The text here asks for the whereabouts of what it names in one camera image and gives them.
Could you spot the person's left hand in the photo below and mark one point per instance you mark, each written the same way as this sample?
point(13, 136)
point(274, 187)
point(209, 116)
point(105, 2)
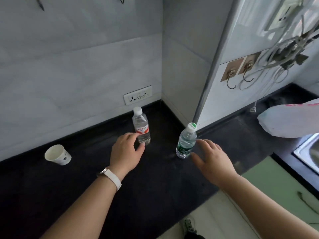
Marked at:
point(123, 153)

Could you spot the person's right hand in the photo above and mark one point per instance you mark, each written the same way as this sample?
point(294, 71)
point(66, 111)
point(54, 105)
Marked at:
point(215, 165)

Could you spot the person's left thumb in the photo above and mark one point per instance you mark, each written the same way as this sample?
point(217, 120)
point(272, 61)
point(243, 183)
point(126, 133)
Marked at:
point(140, 151)

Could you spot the person's right thumb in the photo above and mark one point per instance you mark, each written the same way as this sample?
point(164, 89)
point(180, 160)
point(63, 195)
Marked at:
point(197, 161)

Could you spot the person's right forearm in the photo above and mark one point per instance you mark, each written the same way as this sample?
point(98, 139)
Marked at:
point(264, 211)

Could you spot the person's left forearm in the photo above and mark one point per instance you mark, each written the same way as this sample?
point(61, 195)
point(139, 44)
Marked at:
point(82, 211)

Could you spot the green label water bottle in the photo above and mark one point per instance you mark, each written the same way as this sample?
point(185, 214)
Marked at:
point(185, 143)

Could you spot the red label water bottle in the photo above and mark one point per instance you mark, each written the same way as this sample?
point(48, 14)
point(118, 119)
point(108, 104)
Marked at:
point(142, 126)

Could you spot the white wristwatch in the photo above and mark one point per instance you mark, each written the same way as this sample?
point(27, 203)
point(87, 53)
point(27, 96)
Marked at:
point(113, 177)

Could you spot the person's shoe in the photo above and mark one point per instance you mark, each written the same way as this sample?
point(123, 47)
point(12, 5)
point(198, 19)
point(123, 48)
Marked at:
point(188, 226)

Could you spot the pale green cabinet door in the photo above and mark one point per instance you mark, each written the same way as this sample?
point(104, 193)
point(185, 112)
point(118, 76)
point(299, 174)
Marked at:
point(274, 179)

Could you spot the white paper cup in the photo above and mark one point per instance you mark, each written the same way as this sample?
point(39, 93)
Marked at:
point(57, 154)

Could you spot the square adhesive metal hook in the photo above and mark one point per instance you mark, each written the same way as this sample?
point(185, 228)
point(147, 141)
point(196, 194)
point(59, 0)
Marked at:
point(231, 69)
point(248, 64)

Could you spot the grey metal pipe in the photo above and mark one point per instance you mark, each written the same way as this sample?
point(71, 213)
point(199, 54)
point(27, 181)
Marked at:
point(214, 64)

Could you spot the white plastic bag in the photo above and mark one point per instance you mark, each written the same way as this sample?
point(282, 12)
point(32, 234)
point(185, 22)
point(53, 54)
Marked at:
point(289, 119)

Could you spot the steel sink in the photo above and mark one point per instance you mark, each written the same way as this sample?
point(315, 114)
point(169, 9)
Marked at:
point(309, 151)

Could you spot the white wall socket strip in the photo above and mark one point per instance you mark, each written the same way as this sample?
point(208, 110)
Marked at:
point(137, 95)

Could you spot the white raised wall socket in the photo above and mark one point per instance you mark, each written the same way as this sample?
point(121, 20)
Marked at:
point(282, 13)

